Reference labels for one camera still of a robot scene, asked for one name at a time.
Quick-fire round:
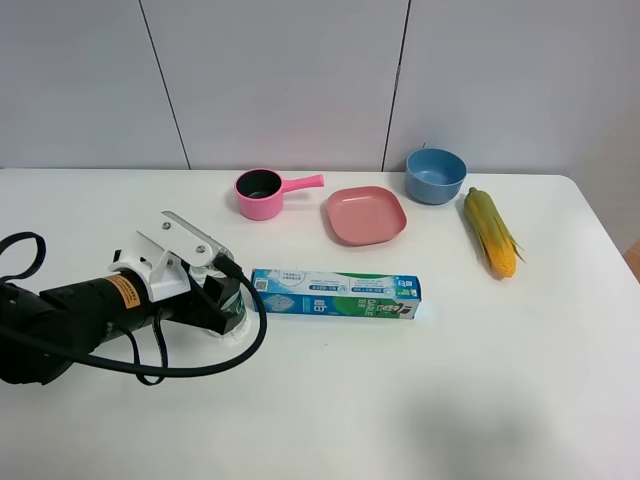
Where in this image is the pink saucepan with handle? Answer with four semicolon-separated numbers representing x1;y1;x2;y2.
234;168;324;221

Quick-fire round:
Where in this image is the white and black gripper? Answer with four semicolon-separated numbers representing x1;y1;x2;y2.
108;249;241;335

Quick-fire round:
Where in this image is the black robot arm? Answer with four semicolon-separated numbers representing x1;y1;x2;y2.
1;269;246;368

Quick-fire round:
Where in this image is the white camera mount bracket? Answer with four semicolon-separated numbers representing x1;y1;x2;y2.
137;210;234;268

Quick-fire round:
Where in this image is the clear water bottle green label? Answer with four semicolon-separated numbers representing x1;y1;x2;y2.
187;267;246;337

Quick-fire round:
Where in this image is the blue green toothpaste box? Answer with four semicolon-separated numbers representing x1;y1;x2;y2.
251;269;422;319

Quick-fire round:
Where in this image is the blue bowl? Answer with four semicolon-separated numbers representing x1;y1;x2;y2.
405;148;467;205

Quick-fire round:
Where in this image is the pink square plate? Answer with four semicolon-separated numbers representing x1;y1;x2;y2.
325;186;407;247

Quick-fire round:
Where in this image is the toy corn cob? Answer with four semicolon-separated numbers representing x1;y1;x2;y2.
463;187;523;279

